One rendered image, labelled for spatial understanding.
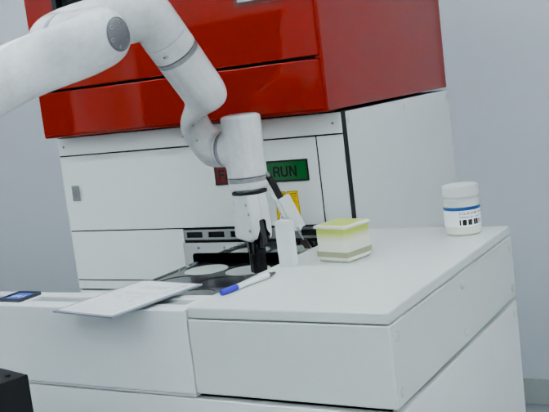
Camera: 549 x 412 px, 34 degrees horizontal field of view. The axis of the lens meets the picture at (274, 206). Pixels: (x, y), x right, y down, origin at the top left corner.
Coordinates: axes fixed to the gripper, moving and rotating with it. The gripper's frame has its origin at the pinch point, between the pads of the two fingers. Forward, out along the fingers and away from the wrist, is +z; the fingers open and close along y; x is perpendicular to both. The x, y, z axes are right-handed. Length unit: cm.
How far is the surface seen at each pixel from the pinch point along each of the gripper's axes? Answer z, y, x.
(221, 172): -18.1, -21.5, 2.4
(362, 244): -6.5, 32.9, 7.3
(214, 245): -0.9, -24.3, -0.8
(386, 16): -49, -15, 47
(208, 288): 2.5, 3.5, -12.9
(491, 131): -10, -93, 134
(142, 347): 2.9, 32.5, -35.4
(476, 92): -24, -97, 132
